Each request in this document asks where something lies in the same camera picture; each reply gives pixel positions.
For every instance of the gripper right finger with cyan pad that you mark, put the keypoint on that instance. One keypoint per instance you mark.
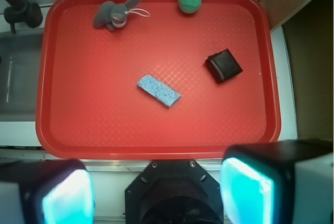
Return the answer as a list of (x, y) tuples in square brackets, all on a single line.
[(283, 182)]

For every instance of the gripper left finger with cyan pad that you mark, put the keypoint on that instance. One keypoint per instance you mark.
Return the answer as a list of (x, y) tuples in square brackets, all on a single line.
[(50, 191)]

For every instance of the red plastic tray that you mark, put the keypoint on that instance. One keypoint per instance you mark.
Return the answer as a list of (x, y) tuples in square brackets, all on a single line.
[(90, 107)]

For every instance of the steel sink basin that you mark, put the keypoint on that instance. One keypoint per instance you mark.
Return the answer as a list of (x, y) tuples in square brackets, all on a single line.
[(20, 65)]

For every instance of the blue sponge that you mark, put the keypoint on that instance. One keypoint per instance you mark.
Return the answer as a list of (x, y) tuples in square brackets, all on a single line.
[(161, 92)]

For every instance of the dark faucet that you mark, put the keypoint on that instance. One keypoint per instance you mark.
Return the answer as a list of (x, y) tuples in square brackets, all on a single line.
[(22, 11)]

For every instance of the gray plush elephant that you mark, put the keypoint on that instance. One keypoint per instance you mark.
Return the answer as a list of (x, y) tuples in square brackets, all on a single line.
[(113, 15)]

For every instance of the green ball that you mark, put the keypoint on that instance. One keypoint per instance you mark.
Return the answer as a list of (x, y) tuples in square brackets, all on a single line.
[(189, 6)]

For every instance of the black octagonal mount plate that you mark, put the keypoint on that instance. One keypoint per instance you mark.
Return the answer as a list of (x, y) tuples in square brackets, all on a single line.
[(173, 191)]

